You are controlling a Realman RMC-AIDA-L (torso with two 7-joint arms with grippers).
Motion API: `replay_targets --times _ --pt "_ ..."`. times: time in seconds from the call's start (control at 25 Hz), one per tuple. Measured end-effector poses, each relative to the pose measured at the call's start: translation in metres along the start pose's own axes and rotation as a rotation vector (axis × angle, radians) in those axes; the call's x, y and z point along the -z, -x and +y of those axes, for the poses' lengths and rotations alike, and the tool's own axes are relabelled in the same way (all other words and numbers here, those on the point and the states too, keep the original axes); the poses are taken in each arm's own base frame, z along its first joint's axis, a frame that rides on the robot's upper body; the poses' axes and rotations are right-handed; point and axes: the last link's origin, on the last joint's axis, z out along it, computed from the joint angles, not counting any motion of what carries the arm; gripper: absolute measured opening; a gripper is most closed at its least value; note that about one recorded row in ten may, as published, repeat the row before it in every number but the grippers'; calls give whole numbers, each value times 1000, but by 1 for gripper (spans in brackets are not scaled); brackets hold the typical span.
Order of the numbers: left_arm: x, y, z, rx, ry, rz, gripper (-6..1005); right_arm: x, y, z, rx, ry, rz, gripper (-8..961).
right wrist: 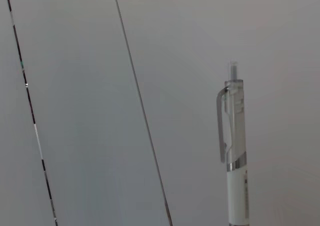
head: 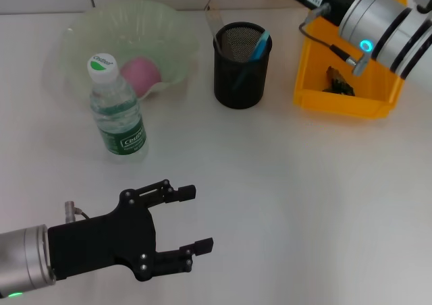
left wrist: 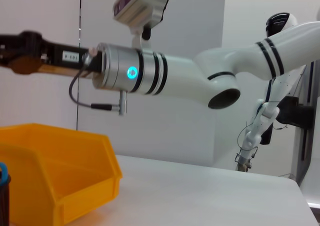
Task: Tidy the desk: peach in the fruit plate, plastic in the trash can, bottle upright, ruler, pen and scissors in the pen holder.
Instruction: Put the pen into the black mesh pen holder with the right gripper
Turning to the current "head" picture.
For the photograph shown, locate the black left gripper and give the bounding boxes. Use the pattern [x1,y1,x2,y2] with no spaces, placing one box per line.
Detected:
[47,179,215,282]

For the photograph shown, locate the blue teal scissors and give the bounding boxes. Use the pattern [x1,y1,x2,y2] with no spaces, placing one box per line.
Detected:
[232,30,273,92]

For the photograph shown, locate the green plastic wrapper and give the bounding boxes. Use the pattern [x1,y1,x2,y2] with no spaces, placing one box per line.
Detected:
[321,65,356,97]

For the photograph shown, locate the clear plastic ruler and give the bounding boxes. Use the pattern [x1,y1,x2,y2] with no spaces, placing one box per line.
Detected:
[203,0,224,55]

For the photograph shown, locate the clear green-label water bottle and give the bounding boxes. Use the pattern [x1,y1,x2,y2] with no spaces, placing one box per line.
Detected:
[86,53,149,164]

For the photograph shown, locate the pink peach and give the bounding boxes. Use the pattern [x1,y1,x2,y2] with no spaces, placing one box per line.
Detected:
[120,57,161,99]

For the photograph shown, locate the black mesh pen holder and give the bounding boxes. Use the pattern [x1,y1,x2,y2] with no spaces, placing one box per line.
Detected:
[213,22,273,109]

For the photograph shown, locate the pale green glass fruit plate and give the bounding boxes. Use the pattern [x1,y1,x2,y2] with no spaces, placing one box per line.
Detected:
[45,0,198,103]

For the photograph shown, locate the yellow plastic bin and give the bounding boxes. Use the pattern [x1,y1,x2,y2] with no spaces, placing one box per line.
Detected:
[292,0,412,119]

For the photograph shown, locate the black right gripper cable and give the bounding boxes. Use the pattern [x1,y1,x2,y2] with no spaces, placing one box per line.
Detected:
[298,3,371,76]

